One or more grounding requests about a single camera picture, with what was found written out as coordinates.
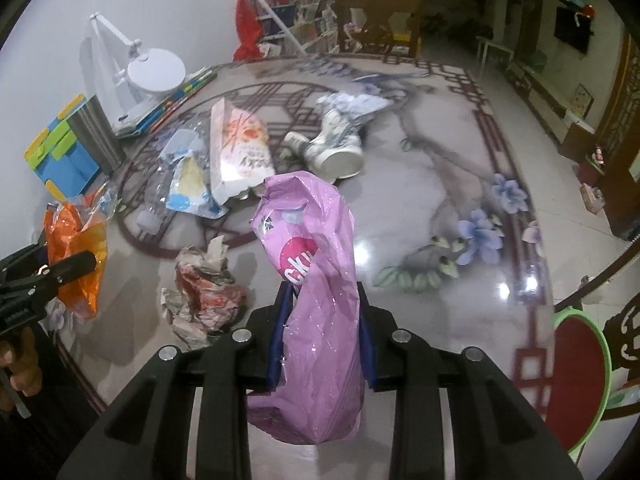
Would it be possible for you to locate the wooden lattice partition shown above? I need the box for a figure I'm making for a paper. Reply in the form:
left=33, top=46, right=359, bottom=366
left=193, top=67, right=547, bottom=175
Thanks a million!
left=595, top=25, right=640, bottom=241

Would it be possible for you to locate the red white paper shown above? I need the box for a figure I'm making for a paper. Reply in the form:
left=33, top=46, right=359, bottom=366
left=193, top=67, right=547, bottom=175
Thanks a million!
left=160, top=235, right=248, bottom=351

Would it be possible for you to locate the large patterned paper cup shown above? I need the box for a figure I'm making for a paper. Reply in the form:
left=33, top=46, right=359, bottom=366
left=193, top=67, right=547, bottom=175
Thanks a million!
left=305, top=109, right=366, bottom=179

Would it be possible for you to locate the white television cabinet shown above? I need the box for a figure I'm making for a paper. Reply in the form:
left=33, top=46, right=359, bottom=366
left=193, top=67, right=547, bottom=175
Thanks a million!
left=505, top=57, right=596, bottom=146

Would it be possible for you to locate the pink plastic bag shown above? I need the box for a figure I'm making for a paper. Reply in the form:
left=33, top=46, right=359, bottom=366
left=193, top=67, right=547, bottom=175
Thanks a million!
left=247, top=172, right=366, bottom=443

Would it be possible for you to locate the blue white wrapper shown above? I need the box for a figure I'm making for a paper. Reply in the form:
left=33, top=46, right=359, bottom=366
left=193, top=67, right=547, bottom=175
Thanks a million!
left=316, top=91, right=396, bottom=123

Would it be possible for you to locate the red bin with green rim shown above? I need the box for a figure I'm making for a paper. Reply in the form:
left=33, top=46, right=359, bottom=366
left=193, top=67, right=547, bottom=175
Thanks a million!
left=542, top=307, right=613, bottom=456

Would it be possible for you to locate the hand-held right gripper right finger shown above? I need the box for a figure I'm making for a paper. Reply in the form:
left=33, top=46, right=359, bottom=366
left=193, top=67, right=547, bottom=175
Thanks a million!
left=356, top=284, right=586, bottom=480

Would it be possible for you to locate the white bead string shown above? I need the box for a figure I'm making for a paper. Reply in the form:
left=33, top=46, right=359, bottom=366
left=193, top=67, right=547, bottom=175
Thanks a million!
left=557, top=234, right=640, bottom=291

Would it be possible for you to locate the red cloth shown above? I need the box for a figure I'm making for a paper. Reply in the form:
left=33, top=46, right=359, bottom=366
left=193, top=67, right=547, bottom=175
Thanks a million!
left=233, top=0, right=281, bottom=62

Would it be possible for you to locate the small red floor bin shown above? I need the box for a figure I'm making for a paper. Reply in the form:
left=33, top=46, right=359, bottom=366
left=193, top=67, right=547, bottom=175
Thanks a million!
left=580, top=142, right=608, bottom=183

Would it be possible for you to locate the wall television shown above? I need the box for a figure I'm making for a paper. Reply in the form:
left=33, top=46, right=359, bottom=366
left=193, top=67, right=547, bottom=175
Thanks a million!
left=554, top=5, right=591, bottom=54

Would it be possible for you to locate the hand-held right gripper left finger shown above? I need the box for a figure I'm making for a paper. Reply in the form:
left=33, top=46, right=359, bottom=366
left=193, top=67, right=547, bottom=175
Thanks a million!
left=57, top=284, right=296, bottom=480

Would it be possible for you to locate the person's left hand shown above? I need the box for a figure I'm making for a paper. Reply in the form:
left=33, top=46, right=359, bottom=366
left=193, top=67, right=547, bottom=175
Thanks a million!
left=0, top=332, right=43, bottom=413

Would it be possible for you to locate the white book rack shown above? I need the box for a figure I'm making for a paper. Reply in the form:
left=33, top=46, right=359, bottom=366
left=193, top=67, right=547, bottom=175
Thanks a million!
left=245, top=0, right=338, bottom=58

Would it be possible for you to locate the white desk lamp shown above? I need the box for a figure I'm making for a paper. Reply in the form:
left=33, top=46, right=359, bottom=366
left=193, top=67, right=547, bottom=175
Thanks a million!
left=89, top=12, right=186, bottom=126

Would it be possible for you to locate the small cardboard box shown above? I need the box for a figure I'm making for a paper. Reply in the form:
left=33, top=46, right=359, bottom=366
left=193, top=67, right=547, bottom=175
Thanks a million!
left=580, top=182, right=606, bottom=213

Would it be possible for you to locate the blue folder with green tabs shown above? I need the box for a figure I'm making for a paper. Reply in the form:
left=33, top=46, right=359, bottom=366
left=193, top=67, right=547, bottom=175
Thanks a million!
left=25, top=94, right=108, bottom=198

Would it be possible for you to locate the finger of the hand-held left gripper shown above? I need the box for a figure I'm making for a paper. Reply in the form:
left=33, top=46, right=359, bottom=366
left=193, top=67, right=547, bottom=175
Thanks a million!
left=27, top=251, right=98, bottom=293
left=0, top=245, right=49, bottom=281

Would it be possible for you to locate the clear plastic bottle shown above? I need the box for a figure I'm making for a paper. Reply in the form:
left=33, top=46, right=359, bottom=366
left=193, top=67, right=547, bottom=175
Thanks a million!
left=135, top=127, right=211, bottom=236

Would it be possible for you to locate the striped metal tumbler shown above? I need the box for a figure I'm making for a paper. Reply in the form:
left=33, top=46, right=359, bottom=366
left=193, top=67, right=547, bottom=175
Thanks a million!
left=67, top=96, right=126, bottom=173

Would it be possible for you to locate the long pink box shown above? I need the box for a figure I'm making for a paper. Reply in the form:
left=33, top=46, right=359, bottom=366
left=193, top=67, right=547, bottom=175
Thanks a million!
left=209, top=97, right=276, bottom=206

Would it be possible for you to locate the colourful leaning picture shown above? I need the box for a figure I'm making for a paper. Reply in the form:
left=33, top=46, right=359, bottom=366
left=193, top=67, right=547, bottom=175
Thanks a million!
left=571, top=83, right=595, bottom=119

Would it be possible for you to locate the stack of colourful books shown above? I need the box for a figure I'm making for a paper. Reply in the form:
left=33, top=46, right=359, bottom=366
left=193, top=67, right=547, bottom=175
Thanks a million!
left=114, top=66, right=218, bottom=138

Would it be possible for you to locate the blue white snack bag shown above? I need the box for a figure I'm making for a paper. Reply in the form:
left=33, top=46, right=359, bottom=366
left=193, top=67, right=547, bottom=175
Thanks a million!
left=165, top=152, right=228, bottom=218

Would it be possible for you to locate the orange plastic bag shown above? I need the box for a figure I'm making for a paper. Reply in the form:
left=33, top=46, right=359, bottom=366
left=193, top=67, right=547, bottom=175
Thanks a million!
left=44, top=187, right=121, bottom=323

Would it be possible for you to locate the small white table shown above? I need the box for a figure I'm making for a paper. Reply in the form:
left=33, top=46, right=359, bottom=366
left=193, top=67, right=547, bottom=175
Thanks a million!
left=475, top=35, right=516, bottom=81

